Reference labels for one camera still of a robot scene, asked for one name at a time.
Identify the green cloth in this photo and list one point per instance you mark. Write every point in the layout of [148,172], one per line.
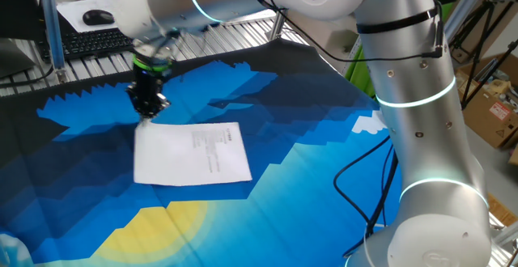
[358,77]

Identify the black tripod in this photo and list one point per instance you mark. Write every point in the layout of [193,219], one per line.
[481,44]

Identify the white printed paper sheet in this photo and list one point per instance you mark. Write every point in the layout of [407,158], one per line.
[178,162]

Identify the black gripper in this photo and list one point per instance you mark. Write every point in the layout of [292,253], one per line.
[147,89]

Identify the white paper stack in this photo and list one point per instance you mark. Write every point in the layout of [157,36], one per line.
[73,10]

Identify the aluminium frame post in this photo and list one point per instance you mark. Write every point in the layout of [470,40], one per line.
[52,28]
[278,26]

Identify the black computer mouse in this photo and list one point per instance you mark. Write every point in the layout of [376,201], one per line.
[98,17]

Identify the blue mountain print tablecloth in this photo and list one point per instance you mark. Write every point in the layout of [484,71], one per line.
[259,97]

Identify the black computer monitor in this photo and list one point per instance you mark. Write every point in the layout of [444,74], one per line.
[18,8]

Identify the brown cardboard box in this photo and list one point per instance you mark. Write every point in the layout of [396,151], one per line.
[487,117]

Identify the black keyboard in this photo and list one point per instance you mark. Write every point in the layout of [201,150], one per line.
[89,42]

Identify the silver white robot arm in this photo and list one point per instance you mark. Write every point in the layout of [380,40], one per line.
[417,109]

